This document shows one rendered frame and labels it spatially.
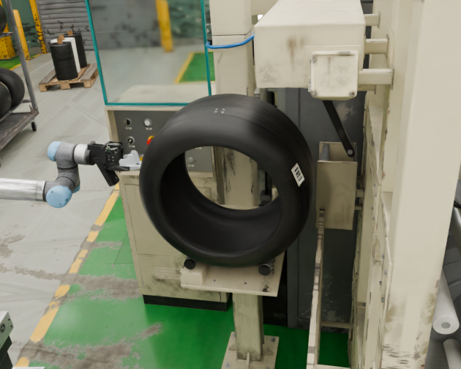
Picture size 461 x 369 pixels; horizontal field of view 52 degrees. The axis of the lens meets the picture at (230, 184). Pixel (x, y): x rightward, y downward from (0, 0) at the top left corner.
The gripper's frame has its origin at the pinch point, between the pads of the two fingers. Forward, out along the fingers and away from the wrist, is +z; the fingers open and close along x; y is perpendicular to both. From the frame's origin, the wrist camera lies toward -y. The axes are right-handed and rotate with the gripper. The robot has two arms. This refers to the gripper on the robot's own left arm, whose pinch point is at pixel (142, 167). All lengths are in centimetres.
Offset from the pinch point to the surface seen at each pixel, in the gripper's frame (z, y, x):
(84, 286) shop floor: -77, -134, 74
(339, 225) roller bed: 73, -26, 21
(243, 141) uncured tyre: 38.3, 19.6, -12.2
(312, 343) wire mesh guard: 66, -19, -50
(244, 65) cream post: 30, 32, 29
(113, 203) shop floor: -106, -137, 182
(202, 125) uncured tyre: 25.0, 22.8, -10.8
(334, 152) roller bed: 68, -4, 40
